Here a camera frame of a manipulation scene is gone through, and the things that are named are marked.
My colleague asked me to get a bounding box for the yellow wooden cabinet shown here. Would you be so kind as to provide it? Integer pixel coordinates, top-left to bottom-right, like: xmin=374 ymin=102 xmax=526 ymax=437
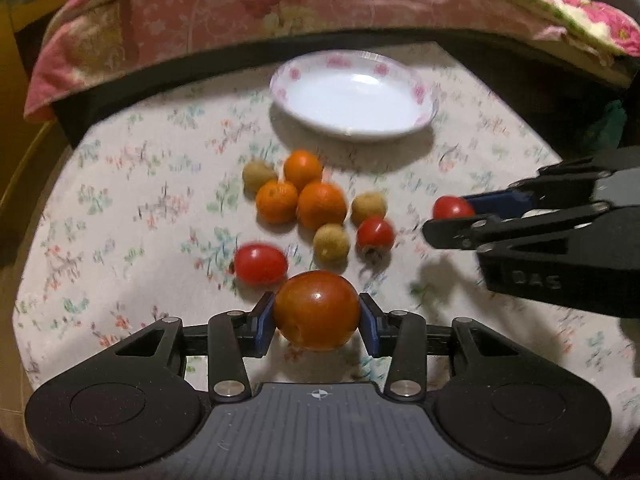
xmin=0 ymin=0 xmax=72 ymax=212

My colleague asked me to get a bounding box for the white floral plate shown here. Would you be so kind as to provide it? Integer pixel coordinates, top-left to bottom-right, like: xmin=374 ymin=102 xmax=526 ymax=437
xmin=269 ymin=50 xmax=438 ymax=142

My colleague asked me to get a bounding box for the green floral blanket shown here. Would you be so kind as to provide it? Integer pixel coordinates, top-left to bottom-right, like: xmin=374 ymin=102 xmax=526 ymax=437
xmin=514 ymin=0 xmax=639 ymax=58

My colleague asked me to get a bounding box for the large orange tangerine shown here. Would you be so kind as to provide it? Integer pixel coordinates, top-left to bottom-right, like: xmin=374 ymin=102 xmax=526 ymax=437
xmin=297 ymin=181 xmax=347 ymax=231

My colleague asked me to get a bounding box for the floral tablecloth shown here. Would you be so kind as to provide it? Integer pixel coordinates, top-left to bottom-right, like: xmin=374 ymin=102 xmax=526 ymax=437
xmin=13 ymin=44 xmax=639 ymax=470

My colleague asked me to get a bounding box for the green object at right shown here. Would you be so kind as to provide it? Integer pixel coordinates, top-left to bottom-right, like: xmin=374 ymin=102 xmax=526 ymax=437
xmin=582 ymin=101 xmax=627 ymax=155

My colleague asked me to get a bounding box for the pink floral quilt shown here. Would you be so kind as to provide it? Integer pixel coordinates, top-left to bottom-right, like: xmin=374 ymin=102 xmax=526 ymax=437
xmin=24 ymin=0 xmax=572 ymax=122

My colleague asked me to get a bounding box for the round cherry tomato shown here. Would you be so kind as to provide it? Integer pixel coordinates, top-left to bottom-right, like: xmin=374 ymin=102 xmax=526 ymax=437
xmin=357 ymin=216 xmax=395 ymax=252

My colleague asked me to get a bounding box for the brown longan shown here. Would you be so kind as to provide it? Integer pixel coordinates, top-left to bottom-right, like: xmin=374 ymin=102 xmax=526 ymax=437
xmin=312 ymin=223 xmax=350 ymax=263
xmin=350 ymin=192 xmax=387 ymax=226
xmin=242 ymin=159 xmax=279 ymax=193

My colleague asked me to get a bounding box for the oval cherry tomato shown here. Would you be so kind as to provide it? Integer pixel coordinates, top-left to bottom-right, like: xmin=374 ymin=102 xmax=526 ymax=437
xmin=233 ymin=243 xmax=288 ymax=286

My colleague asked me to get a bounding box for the large red tomato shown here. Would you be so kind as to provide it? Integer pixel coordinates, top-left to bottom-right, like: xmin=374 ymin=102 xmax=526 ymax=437
xmin=273 ymin=271 xmax=360 ymax=352

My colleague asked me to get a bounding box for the small cherry tomato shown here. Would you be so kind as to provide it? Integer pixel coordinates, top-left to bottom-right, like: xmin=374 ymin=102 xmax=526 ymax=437
xmin=432 ymin=195 xmax=475 ymax=220

